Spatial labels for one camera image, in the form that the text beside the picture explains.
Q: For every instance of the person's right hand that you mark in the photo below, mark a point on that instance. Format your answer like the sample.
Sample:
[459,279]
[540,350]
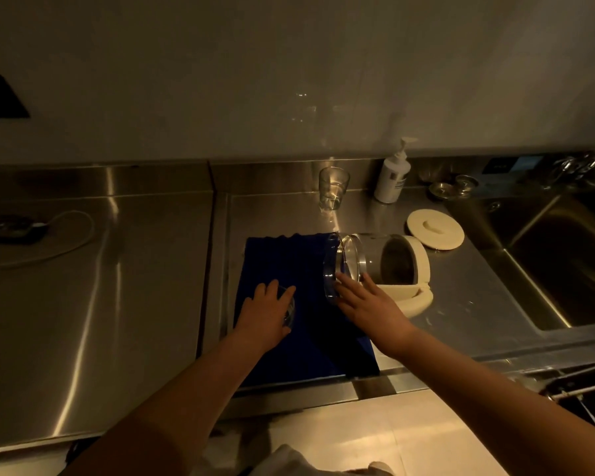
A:
[377,317]

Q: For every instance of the person's left hand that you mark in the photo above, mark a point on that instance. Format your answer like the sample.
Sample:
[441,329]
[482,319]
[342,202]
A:
[263,317]

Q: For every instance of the short clear drinking glass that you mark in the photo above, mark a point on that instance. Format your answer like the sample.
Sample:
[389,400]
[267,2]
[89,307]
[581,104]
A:
[291,312]

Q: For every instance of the glass kettle with cream base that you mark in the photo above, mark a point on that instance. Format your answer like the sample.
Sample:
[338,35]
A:
[421,257]

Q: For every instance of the cream round kettle lid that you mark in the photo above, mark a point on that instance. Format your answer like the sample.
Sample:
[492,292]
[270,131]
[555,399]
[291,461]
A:
[436,228]

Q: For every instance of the person's right forearm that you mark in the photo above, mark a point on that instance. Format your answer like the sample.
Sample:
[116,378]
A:
[501,401]

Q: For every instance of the person's left forearm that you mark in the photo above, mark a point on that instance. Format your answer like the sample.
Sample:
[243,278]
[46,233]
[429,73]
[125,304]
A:
[178,406]

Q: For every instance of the person's shirt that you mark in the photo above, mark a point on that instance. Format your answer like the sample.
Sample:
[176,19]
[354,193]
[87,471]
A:
[287,463]

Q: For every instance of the dark blue cloth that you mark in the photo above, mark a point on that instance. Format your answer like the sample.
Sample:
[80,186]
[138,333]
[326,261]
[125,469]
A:
[287,257]

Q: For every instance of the tall clear drinking glass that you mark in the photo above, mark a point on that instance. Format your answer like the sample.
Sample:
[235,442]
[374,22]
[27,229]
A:
[333,188]

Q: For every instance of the white pump soap bottle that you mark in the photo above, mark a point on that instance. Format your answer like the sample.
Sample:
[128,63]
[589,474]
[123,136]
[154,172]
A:
[391,180]

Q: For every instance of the metal sink stopper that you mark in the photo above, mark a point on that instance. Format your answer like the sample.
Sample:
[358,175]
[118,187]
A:
[466,183]

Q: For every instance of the stainless steel sink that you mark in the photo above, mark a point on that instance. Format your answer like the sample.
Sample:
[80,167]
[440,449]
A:
[565,272]

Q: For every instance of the black control panel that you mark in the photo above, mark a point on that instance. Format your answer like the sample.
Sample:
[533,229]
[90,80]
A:
[501,165]

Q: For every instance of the chrome faucet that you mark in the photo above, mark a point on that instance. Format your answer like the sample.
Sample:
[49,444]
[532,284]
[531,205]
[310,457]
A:
[575,166]

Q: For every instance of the black power strip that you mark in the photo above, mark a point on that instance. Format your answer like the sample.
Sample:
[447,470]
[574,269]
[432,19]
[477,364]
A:
[10,230]

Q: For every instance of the black wall socket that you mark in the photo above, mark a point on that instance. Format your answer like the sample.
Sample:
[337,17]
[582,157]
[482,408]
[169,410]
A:
[2,99]

